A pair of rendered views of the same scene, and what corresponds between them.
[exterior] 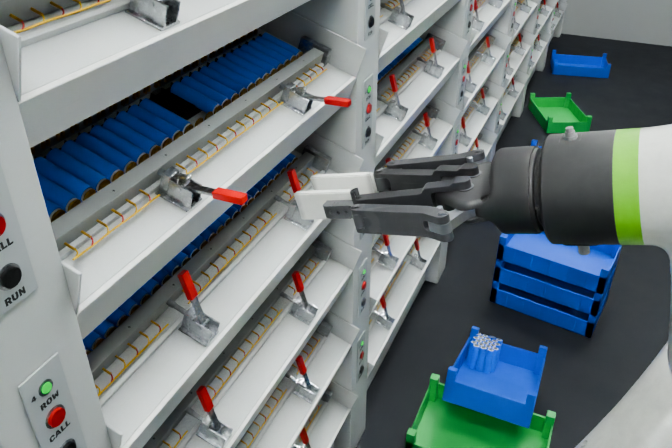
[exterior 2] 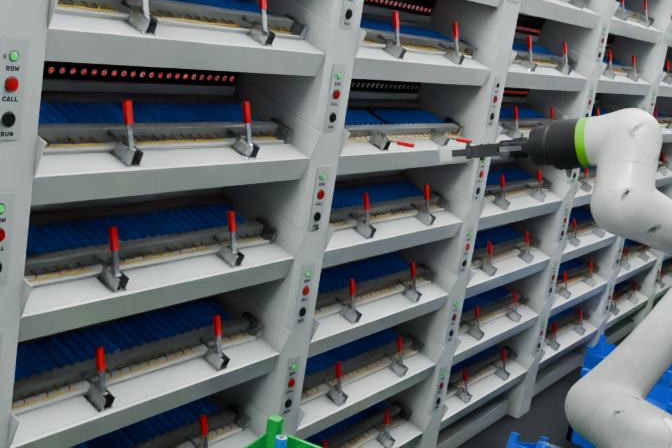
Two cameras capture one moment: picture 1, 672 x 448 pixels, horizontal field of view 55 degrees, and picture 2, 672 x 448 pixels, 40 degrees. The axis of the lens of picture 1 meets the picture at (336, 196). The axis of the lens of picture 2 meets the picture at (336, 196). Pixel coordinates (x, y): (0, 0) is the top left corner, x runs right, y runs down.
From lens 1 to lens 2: 1.31 m
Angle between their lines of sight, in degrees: 22
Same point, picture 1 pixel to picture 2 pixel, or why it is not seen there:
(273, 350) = (388, 303)
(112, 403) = not seen: hidden behind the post
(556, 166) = (555, 125)
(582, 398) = not seen: outside the picture
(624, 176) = (580, 127)
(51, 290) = (337, 136)
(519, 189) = (540, 136)
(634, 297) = not seen: outside the picture
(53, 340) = (330, 159)
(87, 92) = (369, 67)
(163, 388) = (345, 242)
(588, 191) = (566, 133)
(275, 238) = (408, 222)
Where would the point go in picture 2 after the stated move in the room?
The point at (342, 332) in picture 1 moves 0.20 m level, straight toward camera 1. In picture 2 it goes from (430, 351) to (423, 379)
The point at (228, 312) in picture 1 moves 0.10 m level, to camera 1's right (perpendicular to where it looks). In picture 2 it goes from (379, 234) to (425, 243)
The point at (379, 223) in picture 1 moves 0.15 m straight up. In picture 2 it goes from (477, 151) to (492, 74)
